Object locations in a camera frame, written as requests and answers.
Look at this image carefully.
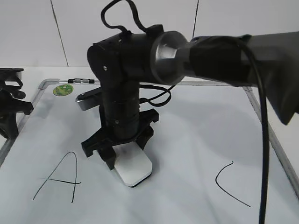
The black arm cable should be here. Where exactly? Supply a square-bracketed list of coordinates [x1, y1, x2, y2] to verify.
[101, 0, 271, 224]

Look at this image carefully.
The white whiteboard eraser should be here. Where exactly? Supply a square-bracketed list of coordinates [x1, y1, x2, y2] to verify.
[114, 142, 152, 187]

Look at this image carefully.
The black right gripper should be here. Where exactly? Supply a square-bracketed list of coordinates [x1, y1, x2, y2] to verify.
[81, 105, 159, 169]

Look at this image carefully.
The white board with grey frame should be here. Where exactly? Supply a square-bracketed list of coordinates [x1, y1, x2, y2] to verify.
[0, 78, 299, 224]

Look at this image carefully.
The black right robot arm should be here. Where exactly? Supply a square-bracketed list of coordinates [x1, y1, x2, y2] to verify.
[77, 26, 299, 169]

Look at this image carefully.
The round green magnet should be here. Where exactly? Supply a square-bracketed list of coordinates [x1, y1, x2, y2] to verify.
[53, 84, 73, 97]

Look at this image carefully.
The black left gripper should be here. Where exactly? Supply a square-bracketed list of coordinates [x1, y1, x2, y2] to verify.
[0, 81, 33, 139]

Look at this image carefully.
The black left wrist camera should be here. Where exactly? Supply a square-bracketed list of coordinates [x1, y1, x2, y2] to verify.
[0, 68, 24, 82]

